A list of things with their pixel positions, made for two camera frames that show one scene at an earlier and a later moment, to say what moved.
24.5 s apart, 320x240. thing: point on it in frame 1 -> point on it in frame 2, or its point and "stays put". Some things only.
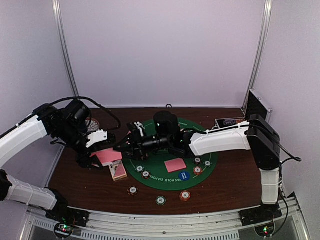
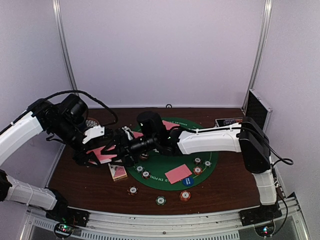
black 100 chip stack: x=132 y=190 stays put
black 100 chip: x=197 y=160 stays put
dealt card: x=175 y=164 -> x=178 y=173
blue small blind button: x=184 y=176 -> x=188 y=181
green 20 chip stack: x=160 y=200 stays put
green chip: x=207 y=163 stays put
